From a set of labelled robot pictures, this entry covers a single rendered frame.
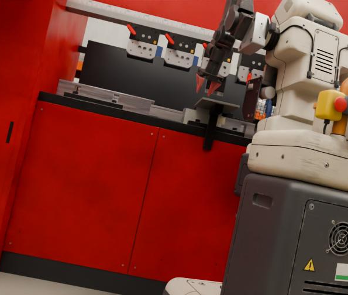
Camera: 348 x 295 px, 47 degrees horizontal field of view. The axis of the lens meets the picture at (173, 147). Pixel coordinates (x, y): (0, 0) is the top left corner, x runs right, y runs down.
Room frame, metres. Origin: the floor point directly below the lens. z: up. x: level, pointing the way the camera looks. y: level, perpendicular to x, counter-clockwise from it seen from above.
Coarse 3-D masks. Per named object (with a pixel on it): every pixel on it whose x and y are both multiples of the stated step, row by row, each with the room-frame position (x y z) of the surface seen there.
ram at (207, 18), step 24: (96, 0) 2.03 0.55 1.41; (120, 0) 2.04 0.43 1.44; (144, 0) 2.05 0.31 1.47; (168, 0) 2.06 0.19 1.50; (192, 0) 2.07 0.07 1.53; (216, 0) 2.08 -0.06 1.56; (264, 0) 2.10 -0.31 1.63; (336, 0) 2.13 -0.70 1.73; (120, 24) 2.11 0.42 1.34; (144, 24) 2.05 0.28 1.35; (192, 24) 2.07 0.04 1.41; (216, 24) 2.08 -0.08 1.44
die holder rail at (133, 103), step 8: (64, 80) 2.03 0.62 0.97; (64, 88) 2.03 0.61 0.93; (72, 88) 2.04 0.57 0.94; (88, 88) 2.04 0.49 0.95; (96, 88) 2.05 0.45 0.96; (88, 96) 2.04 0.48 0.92; (96, 96) 2.05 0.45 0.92; (104, 96) 2.05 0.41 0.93; (112, 96) 2.05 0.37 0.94; (120, 96) 2.06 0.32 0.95; (128, 96) 2.06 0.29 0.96; (120, 104) 2.06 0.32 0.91; (128, 104) 2.06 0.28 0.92; (136, 104) 2.06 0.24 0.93; (144, 104) 2.07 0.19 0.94; (136, 112) 2.07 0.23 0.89; (144, 112) 2.07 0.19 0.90
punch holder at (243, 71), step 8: (240, 56) 2.13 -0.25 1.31; (248, 56) 2.10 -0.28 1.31; (256, 56) 2.10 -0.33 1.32; (264, 56) 2.10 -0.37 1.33; (240, 64) 2.09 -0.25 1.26; (248, 64) 2.10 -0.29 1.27; (256, 64) 2.10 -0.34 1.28; (264, 64) 2.10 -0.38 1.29; (240, 72) 2.09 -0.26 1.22; (248, 72) 2.09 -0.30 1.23; (256, 72) 2.10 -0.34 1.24; (240, 80) 2.09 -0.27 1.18
